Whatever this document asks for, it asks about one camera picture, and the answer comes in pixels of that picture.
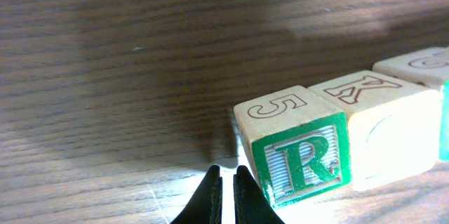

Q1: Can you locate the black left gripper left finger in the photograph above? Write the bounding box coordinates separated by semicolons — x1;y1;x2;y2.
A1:
171;165;222;224

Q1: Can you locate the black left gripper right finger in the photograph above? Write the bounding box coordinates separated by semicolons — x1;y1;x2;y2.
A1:
233;165;284;224

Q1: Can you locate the green R block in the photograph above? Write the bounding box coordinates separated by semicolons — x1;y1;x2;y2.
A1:
234;86;351;208

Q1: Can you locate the yellow O block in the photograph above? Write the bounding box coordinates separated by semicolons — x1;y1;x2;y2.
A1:
309;70;442;191

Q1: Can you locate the green B block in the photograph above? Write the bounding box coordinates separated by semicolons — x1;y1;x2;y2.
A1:
372;47;448;162

